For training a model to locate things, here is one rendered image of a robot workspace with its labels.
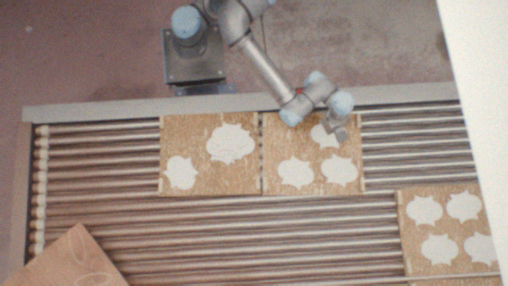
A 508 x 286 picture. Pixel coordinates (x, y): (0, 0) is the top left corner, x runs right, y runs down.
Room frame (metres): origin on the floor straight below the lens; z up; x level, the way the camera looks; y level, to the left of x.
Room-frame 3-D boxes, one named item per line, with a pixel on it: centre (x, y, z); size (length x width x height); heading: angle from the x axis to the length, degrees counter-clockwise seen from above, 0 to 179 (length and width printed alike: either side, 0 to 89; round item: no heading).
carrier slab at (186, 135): (0.58, 0.16, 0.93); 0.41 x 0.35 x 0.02; 90
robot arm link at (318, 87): (0.71, -0.25, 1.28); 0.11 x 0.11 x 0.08; 42
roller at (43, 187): (0.49, -0.08, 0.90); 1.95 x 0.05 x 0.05; 92
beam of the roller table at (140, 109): (0.82, -0.07, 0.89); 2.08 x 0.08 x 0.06; 92
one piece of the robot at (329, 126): (0.63, -0.34, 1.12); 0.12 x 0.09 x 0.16; 24
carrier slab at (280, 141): (0.57, -0.26, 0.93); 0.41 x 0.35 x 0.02; 88
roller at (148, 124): (0.74, -0.07, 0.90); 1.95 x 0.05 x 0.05; 92
